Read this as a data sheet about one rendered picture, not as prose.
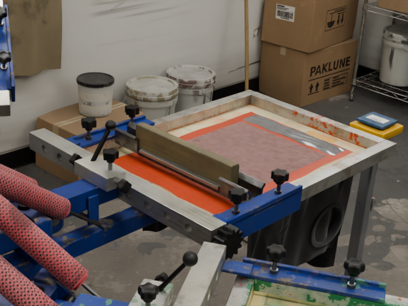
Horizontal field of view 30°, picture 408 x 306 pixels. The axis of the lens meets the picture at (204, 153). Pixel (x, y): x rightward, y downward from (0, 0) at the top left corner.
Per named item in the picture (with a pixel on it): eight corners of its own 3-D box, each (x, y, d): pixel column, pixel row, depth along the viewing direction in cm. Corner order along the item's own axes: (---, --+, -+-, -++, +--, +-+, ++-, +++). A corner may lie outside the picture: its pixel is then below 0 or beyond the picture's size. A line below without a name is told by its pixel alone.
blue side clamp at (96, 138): (142, 135, 234) (143, 114, 231) (154, 141, 231) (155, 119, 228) (63, 162, 214) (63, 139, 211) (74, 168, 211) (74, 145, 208)
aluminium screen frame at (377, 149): (248, 99, 266) (249, 89, 264) (394, 155, 230) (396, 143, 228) (64, 159, 213) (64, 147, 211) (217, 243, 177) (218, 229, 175)
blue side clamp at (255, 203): (285, 202, 200) (287, 178, 197) (300, 209, 197) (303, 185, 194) (206, 241, 180) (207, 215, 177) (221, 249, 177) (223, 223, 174)
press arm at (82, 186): (101, 189, 189) (101, 171, 187) (117, 198, 186) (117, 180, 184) (43, 211, 178) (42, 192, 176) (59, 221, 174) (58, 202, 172)
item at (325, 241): (319, 240, 245) (332, 148, 232) (341, 251, 240) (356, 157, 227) (223, 295, 214) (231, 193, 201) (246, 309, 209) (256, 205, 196)
